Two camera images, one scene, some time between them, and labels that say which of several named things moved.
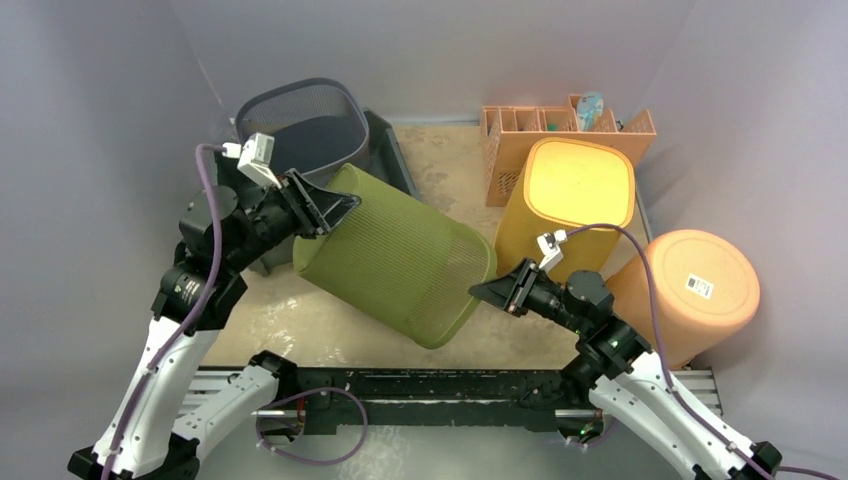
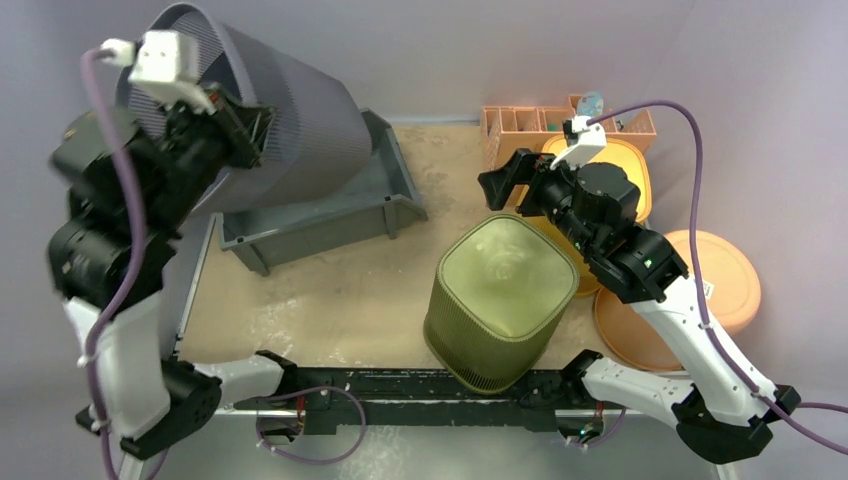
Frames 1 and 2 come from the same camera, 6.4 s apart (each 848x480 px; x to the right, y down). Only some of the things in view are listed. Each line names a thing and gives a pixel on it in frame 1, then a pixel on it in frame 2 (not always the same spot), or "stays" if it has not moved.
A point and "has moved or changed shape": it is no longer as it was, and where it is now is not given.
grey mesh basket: x=317 y=125 has moved or changed shape
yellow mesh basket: x=584 y=189 has moved or changed shape
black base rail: x=528 y=399 stays
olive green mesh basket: x=401 y=258 -> x=500 y=289
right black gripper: x=521 y=288 -> x=534 y=183
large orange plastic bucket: x=707 y=292 stays
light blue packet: x=590 y=107 stays
